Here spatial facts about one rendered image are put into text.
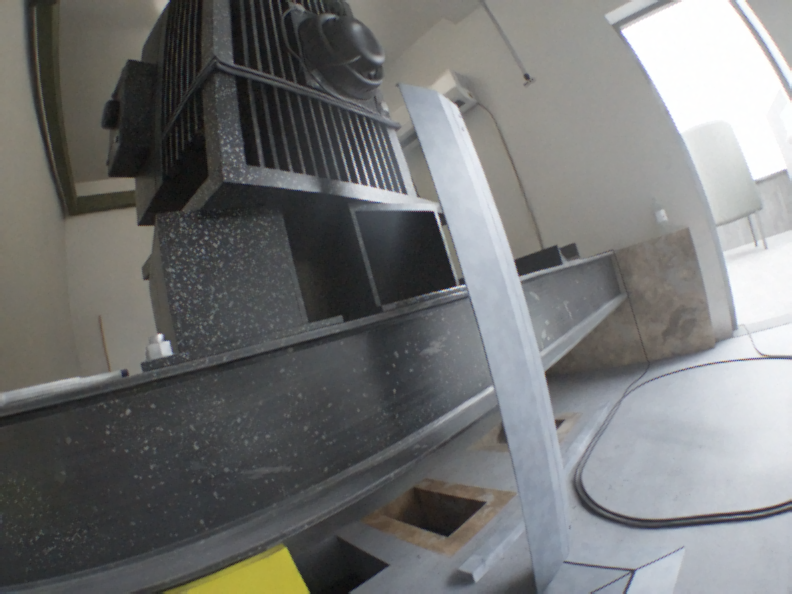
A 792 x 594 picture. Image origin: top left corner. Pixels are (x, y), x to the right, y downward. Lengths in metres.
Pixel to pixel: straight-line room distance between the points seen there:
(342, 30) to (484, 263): 0.56
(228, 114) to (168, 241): 0.20
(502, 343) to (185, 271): 0.50
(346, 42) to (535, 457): 0.89
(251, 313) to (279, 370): 0.09
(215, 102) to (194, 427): 0.45
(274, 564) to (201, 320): 0.33
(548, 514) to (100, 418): 0.76
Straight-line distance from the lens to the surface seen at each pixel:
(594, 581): 0.85
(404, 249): 0.88
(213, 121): 0.55
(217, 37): 0.67
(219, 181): 0.50
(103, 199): 4.17
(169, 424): 0.50
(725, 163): 6.47
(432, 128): 0.68
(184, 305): 0.50
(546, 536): 0.79
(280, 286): 0.54
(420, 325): 0.70
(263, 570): 0.49
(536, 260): 1.30
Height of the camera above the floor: 0.64
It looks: 3 degrees up
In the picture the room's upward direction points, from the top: 16 degrees counter-clockwise
